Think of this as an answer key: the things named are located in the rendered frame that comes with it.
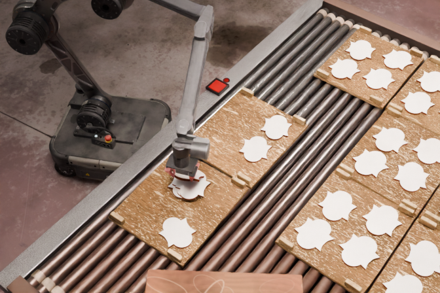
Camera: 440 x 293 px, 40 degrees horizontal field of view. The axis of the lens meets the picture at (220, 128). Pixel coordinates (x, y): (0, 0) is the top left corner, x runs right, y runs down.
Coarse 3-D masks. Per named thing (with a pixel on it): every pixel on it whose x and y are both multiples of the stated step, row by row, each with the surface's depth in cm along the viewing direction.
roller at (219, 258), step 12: (408, 48) 290; (348, 108) 262; (336, 120) 257; (324, 132) 253; (336, 132) 256; (324, 144) 250; (312, 156) 245; (300, 168) 241; (288, 180) 236; (276, 192) 232; (264, 204) 229; (252, 216) 225; (240, 228) 222; (252, 228) 224; (228, 240) 219; (240, 240) 220; (216, 252) 216; (228, 252) 216; (216, 264) 212
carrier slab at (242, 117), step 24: (240, 96) 265; (216, 120) 255; (240, 120) 255; (264, 120) 255; (288, 120) 255; (216, 144) 246; (240, 144) 246; (288, 144) 246; (216, 168) 240; (240, 168) 238; (264, 168) 238
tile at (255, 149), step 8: (256, 136) 248; (248, 144) 245; (256, 144) 245; (264, 144) 245; (240, 152) 243; (248, 152) 242; (256, 152) 242; (264, 152) 242; (248, 160) 240; (256, 160) 239
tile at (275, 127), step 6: (270, 120) 254; (276, 120) 254; (282, 120) 254; (264, 126) 252; (270, 126) 252; (276, 126) 252; (282, 126) 252; (288, 126) 252; (270, 132) 249; (276, 132) 249; (282, 132) 249; (270, 138) 247; (276, 138) 247
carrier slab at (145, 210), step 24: (144, 192) 230; (168, 192) 230; (216, 192) 230; (240, 192) 230; (144, 216) 223; (168, 216) 223; (192, 216) 223; (216, 216) 223; (144, 240) 216; (192, 240) 216
